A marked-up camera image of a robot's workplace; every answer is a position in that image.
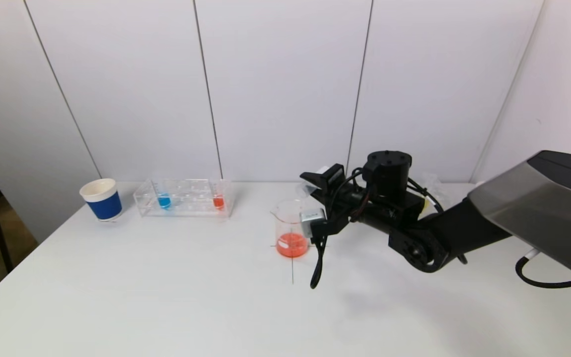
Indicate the test tube with blue pigment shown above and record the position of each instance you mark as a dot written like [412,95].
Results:
[164,202]

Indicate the clear acrylic test tube rack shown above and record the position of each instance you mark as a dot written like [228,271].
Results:
[191,198]
[445,201]

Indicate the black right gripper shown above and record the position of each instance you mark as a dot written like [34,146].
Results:
[347,208]

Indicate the black and silver right robot arm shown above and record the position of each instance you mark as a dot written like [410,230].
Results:
[538,213]

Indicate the test tube with yellow pigment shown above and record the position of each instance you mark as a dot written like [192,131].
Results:
[432,207]

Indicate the test tube with orange-red pigment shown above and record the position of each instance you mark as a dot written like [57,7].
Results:
[218,202]

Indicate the clear glass beaker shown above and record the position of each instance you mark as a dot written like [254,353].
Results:
[290,245]

